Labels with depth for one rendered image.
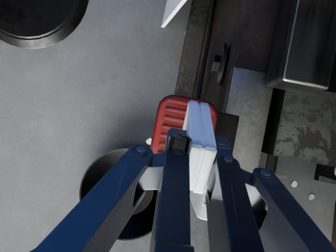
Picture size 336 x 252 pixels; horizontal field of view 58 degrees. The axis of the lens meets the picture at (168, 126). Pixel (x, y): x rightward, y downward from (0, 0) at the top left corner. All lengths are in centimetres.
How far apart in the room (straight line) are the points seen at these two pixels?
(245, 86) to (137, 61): 69
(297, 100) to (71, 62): 83
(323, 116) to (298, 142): 5
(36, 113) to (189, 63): 55
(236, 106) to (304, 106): 9
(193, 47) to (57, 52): 47
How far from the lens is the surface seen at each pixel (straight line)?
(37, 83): 114
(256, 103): 43
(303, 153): 46
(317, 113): 46
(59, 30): 112
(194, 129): 18
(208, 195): 16
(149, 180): 15
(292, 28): 40
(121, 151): 101
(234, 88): 43
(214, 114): 30
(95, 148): 108
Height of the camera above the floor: 106
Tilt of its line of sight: 88 degrees down
